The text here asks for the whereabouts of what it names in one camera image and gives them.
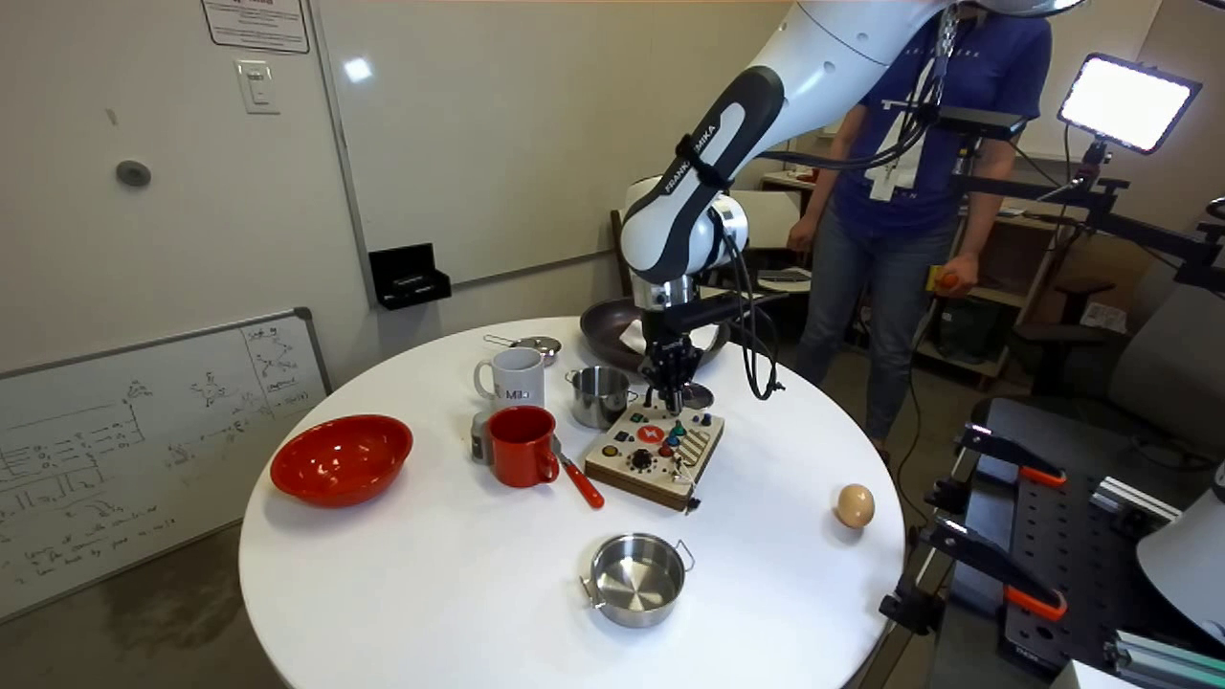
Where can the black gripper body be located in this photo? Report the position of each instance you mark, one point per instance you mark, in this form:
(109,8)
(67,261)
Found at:
(669,326)

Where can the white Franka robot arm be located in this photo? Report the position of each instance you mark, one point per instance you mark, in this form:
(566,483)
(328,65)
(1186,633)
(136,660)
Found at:
(713,141)

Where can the wooden control pad with buttons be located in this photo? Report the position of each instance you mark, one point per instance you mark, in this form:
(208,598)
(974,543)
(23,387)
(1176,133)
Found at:
(663,464)

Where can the person's right hand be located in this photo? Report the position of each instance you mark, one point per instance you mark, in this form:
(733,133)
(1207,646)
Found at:
(800,234)

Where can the person's left hand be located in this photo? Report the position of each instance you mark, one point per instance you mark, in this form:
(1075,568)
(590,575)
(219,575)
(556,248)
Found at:
(953,273)

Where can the flat round steel lid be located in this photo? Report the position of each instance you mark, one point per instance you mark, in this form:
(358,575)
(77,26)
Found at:
(692,396)

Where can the white folded cloth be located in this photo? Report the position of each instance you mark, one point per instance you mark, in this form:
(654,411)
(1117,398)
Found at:
(630,336)

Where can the black frying pan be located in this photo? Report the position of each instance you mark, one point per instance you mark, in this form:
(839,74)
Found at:
(603,326)

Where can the white mug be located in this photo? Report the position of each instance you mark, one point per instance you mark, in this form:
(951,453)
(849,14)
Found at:
(516,377)

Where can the red mug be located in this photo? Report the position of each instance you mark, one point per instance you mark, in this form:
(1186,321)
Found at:
(523,451)

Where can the wooden egg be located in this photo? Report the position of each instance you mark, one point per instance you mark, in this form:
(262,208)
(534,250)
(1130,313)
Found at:
(856,507)

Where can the black marker tray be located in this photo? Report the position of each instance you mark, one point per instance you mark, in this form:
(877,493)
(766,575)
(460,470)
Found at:
(405,273)

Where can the person in blue shirt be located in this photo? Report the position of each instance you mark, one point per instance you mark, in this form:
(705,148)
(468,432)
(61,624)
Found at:
(931,168)

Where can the red bowl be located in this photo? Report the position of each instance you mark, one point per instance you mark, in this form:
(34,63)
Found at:
(336,460)

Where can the wooden shelf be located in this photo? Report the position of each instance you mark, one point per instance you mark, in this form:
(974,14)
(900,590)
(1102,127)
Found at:
(1025,261)

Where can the black workbench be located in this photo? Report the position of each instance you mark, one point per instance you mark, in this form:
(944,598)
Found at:
(1110,561)

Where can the grey office chair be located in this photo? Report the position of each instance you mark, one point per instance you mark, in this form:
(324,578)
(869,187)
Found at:
(1170,369)

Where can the bright LED light panel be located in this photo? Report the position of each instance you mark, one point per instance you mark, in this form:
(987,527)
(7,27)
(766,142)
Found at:
(1126,100)

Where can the aluminium extrusion bar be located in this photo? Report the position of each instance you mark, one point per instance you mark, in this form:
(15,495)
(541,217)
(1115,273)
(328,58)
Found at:
(1170,660)

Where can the large wall whiteboard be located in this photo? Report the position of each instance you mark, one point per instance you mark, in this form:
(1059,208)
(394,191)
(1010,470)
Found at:
(510,127)

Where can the white light switch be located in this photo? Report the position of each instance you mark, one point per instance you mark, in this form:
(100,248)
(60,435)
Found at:
(259,85)

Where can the framed wall sign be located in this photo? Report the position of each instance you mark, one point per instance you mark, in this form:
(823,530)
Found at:
(255,26)

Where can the whiteboard leaning against wall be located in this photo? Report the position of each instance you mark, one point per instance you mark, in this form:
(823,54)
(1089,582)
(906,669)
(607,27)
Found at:
(140,460)

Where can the round wall fixture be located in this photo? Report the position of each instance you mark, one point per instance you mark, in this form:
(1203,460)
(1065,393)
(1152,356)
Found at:
(132,175)

